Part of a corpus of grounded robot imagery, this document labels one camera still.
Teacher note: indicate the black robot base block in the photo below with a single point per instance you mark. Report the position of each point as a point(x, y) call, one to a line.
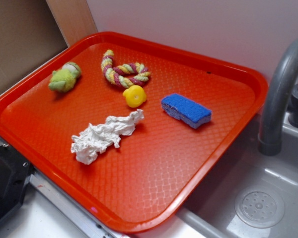
point(15, 172)

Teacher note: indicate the green plush animal toy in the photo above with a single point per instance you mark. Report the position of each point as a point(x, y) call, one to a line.
point(64, 79)

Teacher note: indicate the red plastic tray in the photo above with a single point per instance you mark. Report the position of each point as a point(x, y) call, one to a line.
point(142, 183)

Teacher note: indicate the yellow rubber duck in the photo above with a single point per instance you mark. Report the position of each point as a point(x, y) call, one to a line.
point(135, 96)

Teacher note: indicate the blue sponge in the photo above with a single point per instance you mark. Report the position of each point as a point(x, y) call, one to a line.
point(186, 110)

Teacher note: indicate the crumpled white paper towel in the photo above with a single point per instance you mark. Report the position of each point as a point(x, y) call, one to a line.
point(95, 139)

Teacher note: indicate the grey toy sink basin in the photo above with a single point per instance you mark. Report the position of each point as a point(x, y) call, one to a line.
point(210, 208)

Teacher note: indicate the sink drain strainer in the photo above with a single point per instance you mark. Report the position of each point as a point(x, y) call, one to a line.
point(258, 208)

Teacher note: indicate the grey toy faucet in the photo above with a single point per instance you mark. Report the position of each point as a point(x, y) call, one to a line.
point(277, 101)

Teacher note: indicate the brown cardboard panel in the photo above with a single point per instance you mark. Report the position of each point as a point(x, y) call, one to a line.
point(29, 37)

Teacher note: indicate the multicolour braided rope toy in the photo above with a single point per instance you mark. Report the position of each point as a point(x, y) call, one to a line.
point(125, 75)

